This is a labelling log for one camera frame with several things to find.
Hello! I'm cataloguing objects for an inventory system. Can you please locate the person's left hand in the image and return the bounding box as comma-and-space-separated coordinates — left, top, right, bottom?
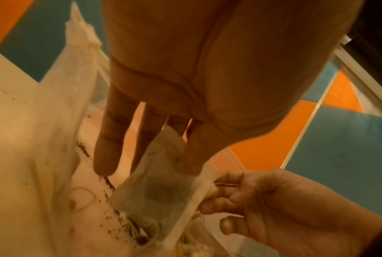
93, 0, 365, 177

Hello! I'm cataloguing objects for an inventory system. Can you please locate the person's right hand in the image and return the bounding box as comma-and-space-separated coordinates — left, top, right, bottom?
198, 168, 382, 257

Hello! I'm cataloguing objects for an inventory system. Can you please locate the pile of paper tea bags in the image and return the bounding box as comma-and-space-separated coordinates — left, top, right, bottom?
178, 218, 217, 257

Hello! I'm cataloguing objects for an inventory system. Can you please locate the white square tea bag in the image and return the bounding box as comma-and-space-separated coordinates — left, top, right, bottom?
108, 125, 219, 248

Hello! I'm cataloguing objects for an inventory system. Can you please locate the clear plastic bag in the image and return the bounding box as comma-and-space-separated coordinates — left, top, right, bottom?
29, 1, 249, 257

